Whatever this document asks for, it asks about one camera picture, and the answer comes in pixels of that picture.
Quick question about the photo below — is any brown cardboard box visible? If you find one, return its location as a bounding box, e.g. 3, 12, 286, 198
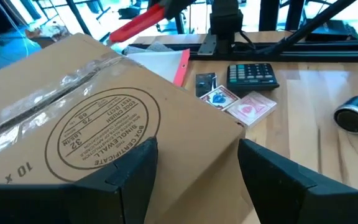
0, 32, 254, 224

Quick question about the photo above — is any red playing card box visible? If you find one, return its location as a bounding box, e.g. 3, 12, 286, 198
199, 85, 241, 112

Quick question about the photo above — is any black desk calculator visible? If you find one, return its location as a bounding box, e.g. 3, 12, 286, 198
226, 62, 281, 93

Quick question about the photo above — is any red box cutter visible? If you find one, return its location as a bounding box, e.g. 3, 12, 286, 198
108, 2, 168, 44

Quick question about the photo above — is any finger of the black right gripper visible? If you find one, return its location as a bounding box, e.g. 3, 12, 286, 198
158, 0, 196, 20

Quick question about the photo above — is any clear packing tape strip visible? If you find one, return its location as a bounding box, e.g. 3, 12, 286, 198
0, 53, 129, 156

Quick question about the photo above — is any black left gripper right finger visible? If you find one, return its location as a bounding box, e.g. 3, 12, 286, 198
237, 138, 358, 224

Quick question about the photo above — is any pink playing card box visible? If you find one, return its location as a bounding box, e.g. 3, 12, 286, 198
226, 90, 278, 129

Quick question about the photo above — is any pink-edged mesh zip pouch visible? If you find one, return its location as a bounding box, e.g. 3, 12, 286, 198
125, 48, 191, 88

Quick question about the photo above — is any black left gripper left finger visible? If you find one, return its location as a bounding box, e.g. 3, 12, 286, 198
0, 136, 159, 224

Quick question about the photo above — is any black pen pack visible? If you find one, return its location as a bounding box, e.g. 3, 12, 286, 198
195, 72, 218, 98

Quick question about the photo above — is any white bubble wrap sheet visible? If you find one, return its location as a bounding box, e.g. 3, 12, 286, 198
122, 41, 174, 56

